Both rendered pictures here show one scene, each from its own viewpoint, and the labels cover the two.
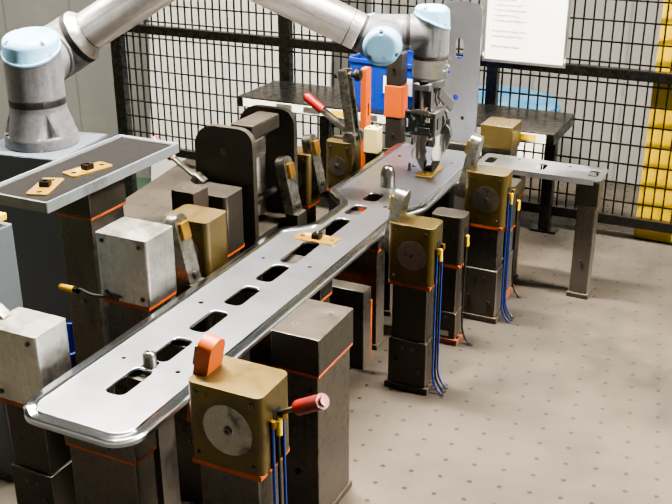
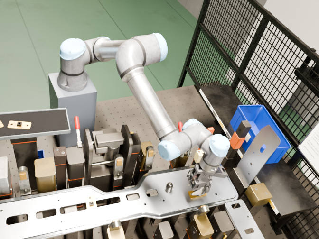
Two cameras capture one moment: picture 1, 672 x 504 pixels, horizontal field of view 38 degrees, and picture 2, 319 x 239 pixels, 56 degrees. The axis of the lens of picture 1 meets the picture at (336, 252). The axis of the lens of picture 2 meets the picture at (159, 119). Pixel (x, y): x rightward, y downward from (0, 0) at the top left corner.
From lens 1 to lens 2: 1.44 m
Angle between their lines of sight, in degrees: 35
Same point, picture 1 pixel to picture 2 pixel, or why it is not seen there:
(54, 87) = (72, 69)
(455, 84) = (253, 159)
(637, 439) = not seen: outside the picture
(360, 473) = not seen: outside the picture
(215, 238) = (43, 181)
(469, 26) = (271, 144)
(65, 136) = (72, 87)
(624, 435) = not seen: outside the picture
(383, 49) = (164, 153)
